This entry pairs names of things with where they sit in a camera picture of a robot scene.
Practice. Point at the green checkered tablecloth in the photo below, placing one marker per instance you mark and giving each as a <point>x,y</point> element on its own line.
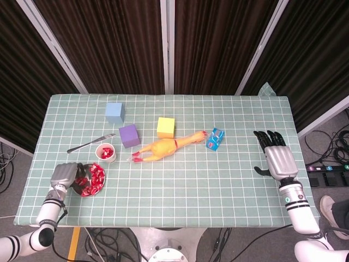
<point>191,191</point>

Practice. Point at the purple foam cube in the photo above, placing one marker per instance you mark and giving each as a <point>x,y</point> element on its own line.
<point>129,135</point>

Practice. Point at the white paper cup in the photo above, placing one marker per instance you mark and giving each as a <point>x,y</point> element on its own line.
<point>111,159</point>

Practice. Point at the light blue foam cube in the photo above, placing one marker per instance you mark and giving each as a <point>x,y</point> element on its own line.
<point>114,110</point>

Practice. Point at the dark partition screen white frame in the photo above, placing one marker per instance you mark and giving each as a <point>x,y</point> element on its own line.
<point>114,41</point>

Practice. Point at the blue snack packet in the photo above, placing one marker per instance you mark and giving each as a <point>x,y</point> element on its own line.
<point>215,139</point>

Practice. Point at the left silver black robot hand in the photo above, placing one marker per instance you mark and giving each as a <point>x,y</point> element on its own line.
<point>64,174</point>

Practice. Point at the black foot pedal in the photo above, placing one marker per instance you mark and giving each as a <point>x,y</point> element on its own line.
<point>314,182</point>
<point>329,178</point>
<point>345,178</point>

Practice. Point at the round metal plate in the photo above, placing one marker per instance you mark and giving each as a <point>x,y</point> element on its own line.
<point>102,188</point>

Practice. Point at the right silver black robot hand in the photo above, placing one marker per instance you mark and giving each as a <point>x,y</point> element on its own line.
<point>280,163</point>

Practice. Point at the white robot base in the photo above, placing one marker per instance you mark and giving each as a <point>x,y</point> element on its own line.
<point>166,245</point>

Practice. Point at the yellow foam cube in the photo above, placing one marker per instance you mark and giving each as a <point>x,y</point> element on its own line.
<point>165,125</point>

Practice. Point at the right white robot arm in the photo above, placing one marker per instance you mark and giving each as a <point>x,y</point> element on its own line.
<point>297,206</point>

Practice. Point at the yellow floor tape strip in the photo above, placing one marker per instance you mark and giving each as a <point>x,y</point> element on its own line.
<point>73,244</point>

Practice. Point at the beige shoe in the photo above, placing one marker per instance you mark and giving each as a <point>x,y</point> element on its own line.
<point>327,207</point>

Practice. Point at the dark trouser leg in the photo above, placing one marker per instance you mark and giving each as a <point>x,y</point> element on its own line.
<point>344,215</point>

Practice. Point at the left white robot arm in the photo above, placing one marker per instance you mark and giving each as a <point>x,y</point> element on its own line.
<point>49,211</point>

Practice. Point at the metal butter knife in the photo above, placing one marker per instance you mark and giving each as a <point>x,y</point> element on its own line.
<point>87,144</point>

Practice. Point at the yellow rubber chicken toy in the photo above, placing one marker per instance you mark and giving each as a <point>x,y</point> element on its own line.
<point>162,148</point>

